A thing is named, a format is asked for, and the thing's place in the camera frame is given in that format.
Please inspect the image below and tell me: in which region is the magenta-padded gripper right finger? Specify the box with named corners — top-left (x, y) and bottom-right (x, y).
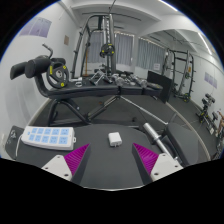
top-left (131, 143), bottom-right (185, 186)

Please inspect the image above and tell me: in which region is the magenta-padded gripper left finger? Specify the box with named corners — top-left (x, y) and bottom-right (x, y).
top-left (41, 143), bottom-right (92, 185)

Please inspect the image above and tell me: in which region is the white charger block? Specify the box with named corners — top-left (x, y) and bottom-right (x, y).
top-left (107, 131), bottom-right (123, 148)

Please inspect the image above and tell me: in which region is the chrome barbell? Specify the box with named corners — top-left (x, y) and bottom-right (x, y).
top-left (121, 96), bottom-right (175, 158)

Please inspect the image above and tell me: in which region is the white power strip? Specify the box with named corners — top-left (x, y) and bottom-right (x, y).
top-left (20, 125), bottom-right (77, 152)

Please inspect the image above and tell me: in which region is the black padded backrest cushion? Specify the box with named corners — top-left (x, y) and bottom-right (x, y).
top-left (163, 113), bottom-right (210, 168)

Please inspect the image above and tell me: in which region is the black weight bench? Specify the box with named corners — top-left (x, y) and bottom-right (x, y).
top-left (9, 54), bottom-right (164, 126)

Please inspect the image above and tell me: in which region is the black upright gym mat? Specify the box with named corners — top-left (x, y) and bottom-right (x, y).
top-left (147, 69), bottom-right (175, 103)

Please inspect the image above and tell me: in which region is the small black exercise machine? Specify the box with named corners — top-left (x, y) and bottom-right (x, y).
top-left (196, 93), bottom-right (224, 134)

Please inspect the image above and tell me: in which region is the group of dumbbells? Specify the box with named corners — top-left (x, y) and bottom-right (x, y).
top-left (111, 73), bottom-right (158, 90)

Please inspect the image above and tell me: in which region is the black yellow weight plate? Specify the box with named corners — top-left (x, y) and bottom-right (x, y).
top-left (45, 61), bottom-right (71, 90)
top-left (99, 43), bottom-right (116, 59)

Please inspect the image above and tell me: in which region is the black squat rack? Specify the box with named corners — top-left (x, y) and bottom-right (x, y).
top-left (163, 48), bottom-right (196, 103)

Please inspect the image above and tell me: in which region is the grey window curtain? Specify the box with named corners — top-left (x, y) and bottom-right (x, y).
top-left (87, 31), bottom-right (135, 66)
top-left (136, 38), bottom-right (166, 71)

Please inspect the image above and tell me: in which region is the ceiling light strip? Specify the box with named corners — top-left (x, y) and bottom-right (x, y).
top-left (159, 0), bottom-right (180, 13)
top-left (198, 31), bottom-right (213, 56)

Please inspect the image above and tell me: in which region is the white power strip cable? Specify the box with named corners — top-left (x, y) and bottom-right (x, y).
top-left (14, 139), bottom-right (24, 160)

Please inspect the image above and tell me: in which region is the chrome V-grip handle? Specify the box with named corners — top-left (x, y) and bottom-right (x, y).
top-left (89, 69), bottom-right (113, 86)

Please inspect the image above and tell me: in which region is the black cable machine frame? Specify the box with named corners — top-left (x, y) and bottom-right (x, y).
top-left (71, 13), bottom-right (118, 80)

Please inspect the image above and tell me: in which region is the purple wall poster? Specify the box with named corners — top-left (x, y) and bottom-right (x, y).
top-left (203, 71), bottom-right (219, 90)
top-left (18, 16), bottom-right (53, 38)

